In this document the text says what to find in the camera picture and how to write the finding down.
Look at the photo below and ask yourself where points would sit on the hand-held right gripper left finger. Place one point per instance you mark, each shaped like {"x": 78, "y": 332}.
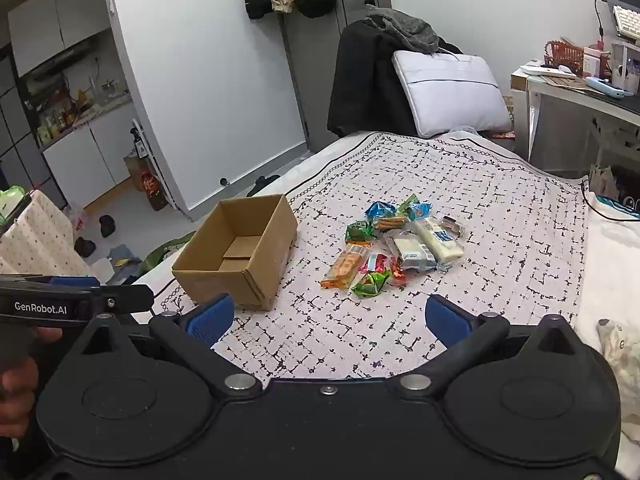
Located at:
{"x": 210, "y": 317}

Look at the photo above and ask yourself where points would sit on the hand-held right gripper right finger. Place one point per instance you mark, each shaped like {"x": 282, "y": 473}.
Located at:
{"x": 447, "y": 321}

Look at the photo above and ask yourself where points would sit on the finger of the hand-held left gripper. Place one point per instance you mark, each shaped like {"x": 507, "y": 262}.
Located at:
{"x": 130, "y": 297}
{"x": 75, "y": 281}

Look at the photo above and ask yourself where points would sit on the white cake packet blue label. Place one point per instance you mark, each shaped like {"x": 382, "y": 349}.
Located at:
{"x": 440, "y": 242}

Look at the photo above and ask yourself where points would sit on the person's left hand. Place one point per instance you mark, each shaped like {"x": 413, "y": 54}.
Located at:
{"x": 17, "y": 400}

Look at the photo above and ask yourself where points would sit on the black slipper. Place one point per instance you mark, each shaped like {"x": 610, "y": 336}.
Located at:
{"x": 262, "y": 185}
{"x": 107, "y": 226}
{"x": 84, "y": 247}

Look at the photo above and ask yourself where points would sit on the polka dot fabric box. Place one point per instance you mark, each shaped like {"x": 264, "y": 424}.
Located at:
{"x": 40, "y": 240}

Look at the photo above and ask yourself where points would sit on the green cartoon rug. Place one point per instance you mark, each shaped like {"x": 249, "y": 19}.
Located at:
{"x": 165, "y": 252}

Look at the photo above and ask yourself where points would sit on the clear plastic bag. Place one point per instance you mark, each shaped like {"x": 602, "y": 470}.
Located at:
{"x": 77, "y": 215}

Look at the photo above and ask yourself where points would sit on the small red snack packet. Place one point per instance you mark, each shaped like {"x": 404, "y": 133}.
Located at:
{"x": 398, "y": 272}

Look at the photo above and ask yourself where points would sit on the clear packet with white bar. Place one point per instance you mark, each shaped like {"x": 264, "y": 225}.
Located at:
{"x": 410, "y": 251}

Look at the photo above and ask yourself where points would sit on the red and white snack packet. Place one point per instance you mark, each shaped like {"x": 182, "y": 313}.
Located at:
{"x": 376, "y": 262}

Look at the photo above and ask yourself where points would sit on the dark brown snack packet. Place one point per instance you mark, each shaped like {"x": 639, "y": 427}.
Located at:
{"x": 452, "y": 225}

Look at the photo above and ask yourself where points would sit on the brown bottle red label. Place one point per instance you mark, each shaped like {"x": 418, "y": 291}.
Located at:
{"x": 154, "y": 192}

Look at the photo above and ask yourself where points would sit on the clear cracker packet green label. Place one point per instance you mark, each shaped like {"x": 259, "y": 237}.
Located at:
{"x": 390, "y": 223}

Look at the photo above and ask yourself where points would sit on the orange cracker packet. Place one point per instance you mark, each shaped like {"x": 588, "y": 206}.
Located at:
{"x": 344, "y": 267}

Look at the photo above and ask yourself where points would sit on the green and blue snack packet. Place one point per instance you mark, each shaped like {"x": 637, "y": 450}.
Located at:
{"x": 417, "y": 207}

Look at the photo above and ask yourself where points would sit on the white lower kitchen cabinet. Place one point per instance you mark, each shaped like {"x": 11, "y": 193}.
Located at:
{"x": 90, "y": 160}

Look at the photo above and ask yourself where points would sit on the white kitchen cabinet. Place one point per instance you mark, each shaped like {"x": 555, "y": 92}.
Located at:
{"x": 50, "y": 25}
{"x": 90, "y": 160}

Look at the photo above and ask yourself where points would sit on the small brown cardboard box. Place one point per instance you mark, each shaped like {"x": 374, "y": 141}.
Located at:
{"x": 132, "y": 172}

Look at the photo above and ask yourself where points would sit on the patterned white bedspread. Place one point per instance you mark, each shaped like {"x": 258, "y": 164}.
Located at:
{"x": 500, "y": 200}

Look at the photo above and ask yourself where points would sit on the dark grid cabinet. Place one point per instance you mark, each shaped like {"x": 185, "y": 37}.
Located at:
{"x": 20, "y": 150}

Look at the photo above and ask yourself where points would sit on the white printed quilt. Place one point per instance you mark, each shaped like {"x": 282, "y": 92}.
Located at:
{"x": 610, "y": 270}

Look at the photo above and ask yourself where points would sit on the cluttered kitchen counter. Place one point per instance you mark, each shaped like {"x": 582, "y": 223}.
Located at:
{"x": 75, "y": 105}

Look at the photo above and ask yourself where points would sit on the light grey cushion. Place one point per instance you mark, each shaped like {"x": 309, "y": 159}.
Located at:
{"x": 450, "y": 90}

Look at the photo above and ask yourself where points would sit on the white desk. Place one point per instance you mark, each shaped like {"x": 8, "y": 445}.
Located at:
{"x": 565, "y": 92}

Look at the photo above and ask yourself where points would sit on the white upper kitchen cabinet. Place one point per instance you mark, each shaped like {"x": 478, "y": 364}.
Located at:
{"x": 50, "y": 25}

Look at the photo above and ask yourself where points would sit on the white remote control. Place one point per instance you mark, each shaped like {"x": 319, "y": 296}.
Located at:
{"x": 545, "y": 70}

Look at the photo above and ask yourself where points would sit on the dark grey door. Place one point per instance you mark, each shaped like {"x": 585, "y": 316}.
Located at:
{"x": 320, "y": 60}

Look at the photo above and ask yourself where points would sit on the light blue case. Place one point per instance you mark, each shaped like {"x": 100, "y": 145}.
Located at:
{"x": 607, "y": 87}

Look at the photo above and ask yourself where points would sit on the brown wicker basket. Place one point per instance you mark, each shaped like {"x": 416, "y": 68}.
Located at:
{"x": 565, "y": 55}

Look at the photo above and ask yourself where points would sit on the grey hoodie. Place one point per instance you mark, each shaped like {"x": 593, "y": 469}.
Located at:
{"x": 410, "y": 27}

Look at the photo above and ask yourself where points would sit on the white keyboard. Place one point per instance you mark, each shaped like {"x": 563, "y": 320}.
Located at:
{"x": 627, "y": 22}

